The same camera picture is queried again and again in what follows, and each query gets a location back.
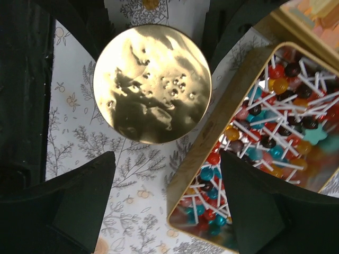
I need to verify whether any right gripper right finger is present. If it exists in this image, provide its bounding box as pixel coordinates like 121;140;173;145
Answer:
220;151;338;253

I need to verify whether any gold tin with lollipops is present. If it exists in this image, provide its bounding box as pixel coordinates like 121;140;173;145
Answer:
167;42;338;253

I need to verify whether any gold round lid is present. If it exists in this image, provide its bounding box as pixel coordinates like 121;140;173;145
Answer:
93;24;212;144

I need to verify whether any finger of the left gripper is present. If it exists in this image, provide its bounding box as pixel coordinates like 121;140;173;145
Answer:
202;0;286;69
36;0;115;60

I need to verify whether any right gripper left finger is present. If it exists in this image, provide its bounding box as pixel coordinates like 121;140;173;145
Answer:
1;151;116;253

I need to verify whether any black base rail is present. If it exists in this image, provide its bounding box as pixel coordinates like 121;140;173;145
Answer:
1;1;55;194

